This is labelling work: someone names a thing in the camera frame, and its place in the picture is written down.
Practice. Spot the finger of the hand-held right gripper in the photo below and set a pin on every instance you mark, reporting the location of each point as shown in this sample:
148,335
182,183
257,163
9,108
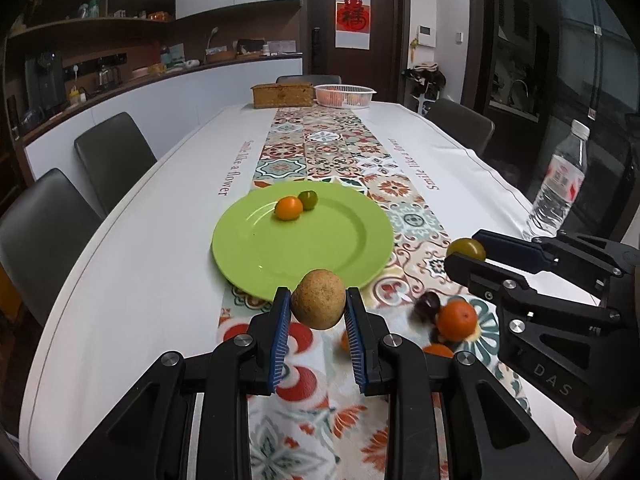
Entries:
475,275
515,251

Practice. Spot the small yellow bottle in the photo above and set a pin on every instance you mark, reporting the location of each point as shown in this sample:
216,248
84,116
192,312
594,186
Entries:
76,96

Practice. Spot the white wall intercom panel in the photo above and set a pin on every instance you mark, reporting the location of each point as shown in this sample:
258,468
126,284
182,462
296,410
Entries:
425,35

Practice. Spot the patterned table runner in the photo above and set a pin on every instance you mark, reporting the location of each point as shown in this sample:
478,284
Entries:
325,150

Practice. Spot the small orange tangerine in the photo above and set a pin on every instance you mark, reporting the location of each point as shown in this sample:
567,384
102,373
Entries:
437,351

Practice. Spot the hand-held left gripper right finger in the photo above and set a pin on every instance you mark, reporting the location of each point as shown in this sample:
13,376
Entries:
356,350

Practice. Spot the wooden wall shelf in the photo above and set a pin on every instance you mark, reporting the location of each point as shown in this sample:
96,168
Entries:
90,22

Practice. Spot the rack with bags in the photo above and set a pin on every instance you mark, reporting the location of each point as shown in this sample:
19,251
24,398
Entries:
425,80

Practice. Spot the green plate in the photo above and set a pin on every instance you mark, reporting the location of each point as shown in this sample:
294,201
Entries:
300,250

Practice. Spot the black water dispenser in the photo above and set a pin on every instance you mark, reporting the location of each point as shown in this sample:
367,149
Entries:
45,85

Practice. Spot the white sideboard counter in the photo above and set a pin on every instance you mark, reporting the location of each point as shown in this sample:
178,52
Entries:
200,90

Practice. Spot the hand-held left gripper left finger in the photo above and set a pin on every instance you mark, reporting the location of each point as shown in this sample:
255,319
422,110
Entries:
279,345

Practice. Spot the grey dining chair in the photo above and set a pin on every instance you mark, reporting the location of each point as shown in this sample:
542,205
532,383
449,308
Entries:
112,155
460,122
45,240
307,79

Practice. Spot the red and white door poster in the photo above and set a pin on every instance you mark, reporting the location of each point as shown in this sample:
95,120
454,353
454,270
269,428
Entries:
353,17

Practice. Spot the yellow-green small fruit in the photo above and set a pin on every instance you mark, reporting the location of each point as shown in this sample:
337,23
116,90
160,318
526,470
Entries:
467,248

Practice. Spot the large orange tangerine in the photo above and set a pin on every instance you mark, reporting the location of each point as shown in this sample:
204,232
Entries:
457,320

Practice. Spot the pile of small oranges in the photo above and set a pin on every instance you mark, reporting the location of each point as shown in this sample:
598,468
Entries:
340,97

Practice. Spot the brown round fruit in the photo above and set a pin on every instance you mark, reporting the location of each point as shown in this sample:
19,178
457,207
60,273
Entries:
318,300

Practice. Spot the orange cherry tomato on plate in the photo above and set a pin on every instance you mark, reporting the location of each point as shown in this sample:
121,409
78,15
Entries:
288,208

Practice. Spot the clear plastic water bottle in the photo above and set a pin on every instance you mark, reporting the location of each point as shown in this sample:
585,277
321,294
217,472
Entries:
555,185

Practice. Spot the green cherry tomato on plate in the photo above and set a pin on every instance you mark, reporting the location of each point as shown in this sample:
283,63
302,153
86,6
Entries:
310,199

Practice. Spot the dark red fruit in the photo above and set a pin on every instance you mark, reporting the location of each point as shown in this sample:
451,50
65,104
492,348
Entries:
425,307

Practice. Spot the brown wooden box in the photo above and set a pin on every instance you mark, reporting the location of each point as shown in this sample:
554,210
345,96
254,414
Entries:
282,95

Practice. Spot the white tablecloth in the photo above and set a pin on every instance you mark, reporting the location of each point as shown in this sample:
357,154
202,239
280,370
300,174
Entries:
150,260

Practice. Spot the dark brown door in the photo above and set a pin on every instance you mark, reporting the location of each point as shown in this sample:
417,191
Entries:
385,35

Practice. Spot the glass kettle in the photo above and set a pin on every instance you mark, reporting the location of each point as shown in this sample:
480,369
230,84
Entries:
108,74

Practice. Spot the white plastic basket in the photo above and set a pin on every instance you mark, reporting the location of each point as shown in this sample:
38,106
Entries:
345,91

